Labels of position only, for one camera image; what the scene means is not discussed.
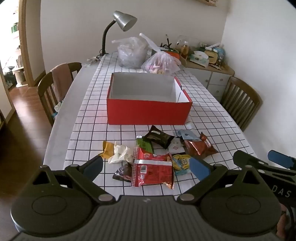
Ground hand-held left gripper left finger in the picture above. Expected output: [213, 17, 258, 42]
[32, 156, 115, 205]

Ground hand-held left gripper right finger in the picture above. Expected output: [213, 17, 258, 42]
[177, 158, 263, 205]

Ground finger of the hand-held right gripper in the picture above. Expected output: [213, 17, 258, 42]
[233, 150, 270, 172]
[268, 150, 296, 170]

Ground yellow cartoon snack packet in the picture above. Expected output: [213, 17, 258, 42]
[171, 154, 192, 176]

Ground brown snack packet red label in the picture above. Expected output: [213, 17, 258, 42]
[184, 132, 220, 159]

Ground dark brown snack packet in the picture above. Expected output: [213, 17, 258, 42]
[112, 162, 133, 182]

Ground white snack packet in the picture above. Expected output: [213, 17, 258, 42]
[168, 138, 185, 154]

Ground cream snack packet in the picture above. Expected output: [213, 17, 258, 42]
[108, 144, 134, 164]

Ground light blue snack packet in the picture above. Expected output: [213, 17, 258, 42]
[174, 128, 199, 142]

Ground red and silver snack packet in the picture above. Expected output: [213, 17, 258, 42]
[131, 160, 175, 190]

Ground black snack packet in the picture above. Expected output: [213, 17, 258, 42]
[142, 125, 175, 150]

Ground red checker-edged snack packet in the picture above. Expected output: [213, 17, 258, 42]
[134, 146, 173, 164]

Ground green snack packet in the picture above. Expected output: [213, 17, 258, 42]
[136, 137, 155, 154]

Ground red cardboard box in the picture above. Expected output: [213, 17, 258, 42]
[106, 72, 193, 126]

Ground plastic bag of snacks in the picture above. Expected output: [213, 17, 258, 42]
[139, 33, 182, 75]

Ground black-checked white tablecloth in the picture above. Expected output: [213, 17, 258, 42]
[63, 52, 255, 197]

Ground wooden slatted chair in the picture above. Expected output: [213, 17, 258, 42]
[220, 76, 263, 131]

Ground white cabinet wooden top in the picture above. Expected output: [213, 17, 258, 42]
[180, 56, 235, 100]

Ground wooden chair with cloth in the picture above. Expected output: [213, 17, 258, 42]
[37, 62, 82, 127]

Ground pink cloth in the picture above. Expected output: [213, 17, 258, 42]
[51, 63, 74, 100]

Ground light blue package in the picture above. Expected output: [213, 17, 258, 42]
[216, 46, 226, 64]

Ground small clear wrappers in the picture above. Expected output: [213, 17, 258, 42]
[84, 57, 100, 67]

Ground yellow box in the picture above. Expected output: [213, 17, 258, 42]
[205, 50, 220, 64]

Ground green and white tissue box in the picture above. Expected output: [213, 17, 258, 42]
[190, 50, 210, 67]

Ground orange and green bag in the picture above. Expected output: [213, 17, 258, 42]
[159, 47, 181, 59]

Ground amber liquid bottle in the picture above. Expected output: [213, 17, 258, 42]
[180, 42, 190, 57]

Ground white plant stand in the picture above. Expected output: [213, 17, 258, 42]
[11, 67, 25, 87]

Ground large clear plastic bag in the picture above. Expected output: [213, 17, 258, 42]
[112, 37, 151, 69]

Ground black branch-shaped stand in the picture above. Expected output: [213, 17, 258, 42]
[159, 35, 173, 49]

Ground silver desk lamp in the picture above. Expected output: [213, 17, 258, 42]
[96, 10, 138, 61]

